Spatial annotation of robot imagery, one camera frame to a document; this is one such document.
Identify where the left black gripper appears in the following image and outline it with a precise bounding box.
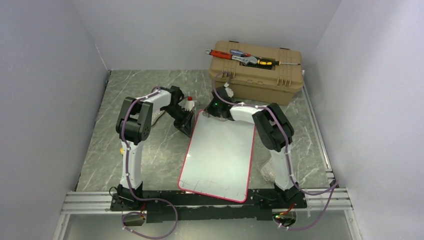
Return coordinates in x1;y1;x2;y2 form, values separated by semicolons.
162;105;195;138

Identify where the red framed whiteboard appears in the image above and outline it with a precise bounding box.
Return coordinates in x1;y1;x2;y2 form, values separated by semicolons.
177;111;255;203

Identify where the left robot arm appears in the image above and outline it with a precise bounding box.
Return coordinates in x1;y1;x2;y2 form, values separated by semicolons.
115;86;196;210

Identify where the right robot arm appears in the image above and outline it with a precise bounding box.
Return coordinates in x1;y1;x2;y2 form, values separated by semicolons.
205;86;300;208

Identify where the blue red screwdriver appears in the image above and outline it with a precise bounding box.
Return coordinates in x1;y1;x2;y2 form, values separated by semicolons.
229;49;252;57

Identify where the tan plastic toolbox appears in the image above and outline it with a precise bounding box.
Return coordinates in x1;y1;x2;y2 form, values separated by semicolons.
208;40;304;106

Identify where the yellow black screwdriver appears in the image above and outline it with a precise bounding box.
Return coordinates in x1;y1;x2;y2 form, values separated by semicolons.
257;58;301;66

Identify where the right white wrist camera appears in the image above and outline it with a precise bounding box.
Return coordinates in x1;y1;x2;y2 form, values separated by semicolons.
223;82;234;98

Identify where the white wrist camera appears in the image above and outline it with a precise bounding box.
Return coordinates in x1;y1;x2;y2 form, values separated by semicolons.
183;96;198;112
223;82;234;98

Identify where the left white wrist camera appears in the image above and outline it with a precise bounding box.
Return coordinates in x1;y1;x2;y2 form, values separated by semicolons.
183;96;198;112

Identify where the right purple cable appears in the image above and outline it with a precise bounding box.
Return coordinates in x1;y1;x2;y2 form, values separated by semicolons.
211;71;339;232

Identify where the purple cable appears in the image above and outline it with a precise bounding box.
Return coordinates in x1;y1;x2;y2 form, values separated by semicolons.
119;86;179;239
211;71;339;232

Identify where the red handled adjustable wrench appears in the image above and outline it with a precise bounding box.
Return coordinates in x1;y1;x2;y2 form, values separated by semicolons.
204;49;258;66

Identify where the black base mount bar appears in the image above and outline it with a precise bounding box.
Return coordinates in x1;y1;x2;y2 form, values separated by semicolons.
110;188;308;223

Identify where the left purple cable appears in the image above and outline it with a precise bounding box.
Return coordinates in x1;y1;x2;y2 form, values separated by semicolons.
119;86;179;239

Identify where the aluminium rail frame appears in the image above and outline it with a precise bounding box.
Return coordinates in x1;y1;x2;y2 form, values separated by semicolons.
53;188;363;240

